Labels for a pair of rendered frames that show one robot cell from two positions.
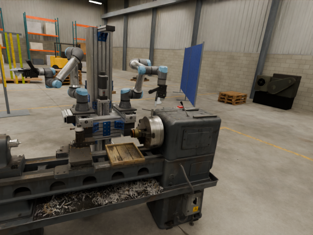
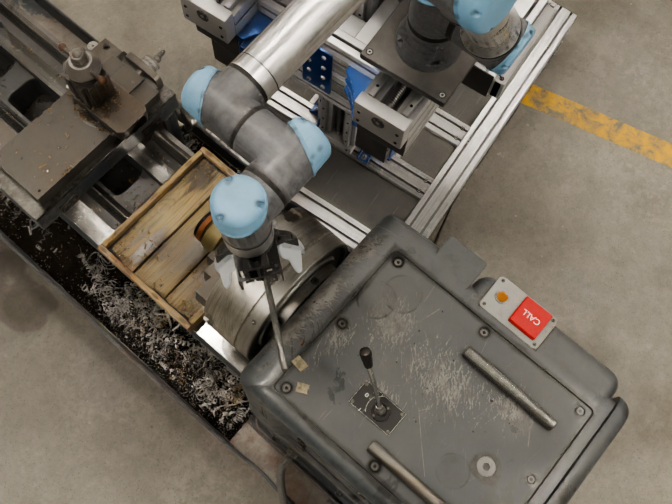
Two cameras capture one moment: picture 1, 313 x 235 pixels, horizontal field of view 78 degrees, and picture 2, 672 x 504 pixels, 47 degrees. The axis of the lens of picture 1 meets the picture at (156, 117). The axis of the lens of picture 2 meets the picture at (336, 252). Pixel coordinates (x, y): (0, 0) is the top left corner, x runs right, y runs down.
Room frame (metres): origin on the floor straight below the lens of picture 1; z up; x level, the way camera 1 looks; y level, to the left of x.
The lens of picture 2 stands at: (1.61, -0.42, 2.63)
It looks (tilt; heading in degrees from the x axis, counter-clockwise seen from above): 71 degrees down; 59
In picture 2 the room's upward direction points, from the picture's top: 7 degrees clockwise
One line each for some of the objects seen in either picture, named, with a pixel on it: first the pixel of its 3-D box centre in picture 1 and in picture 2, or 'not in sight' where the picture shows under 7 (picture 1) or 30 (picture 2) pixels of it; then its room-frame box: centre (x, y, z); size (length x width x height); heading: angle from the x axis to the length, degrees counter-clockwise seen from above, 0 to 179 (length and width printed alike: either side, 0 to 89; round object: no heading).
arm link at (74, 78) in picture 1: (74, 73); not in sight; (2.09, 0.93, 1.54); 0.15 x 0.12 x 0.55; 53
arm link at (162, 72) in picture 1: (162, 72); (242, 211); (1.70, -0.02, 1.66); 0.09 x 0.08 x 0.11; 25
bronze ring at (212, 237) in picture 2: (135, 133); (221, 236); (1.68, 0.18, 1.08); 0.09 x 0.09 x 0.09; 25
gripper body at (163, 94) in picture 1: (161, 91); (254, 250); (1.70, -0.02, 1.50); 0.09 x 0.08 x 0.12; 78
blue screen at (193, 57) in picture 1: (188, 74); not in sight; (8.47, -1.21, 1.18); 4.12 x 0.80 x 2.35; 1
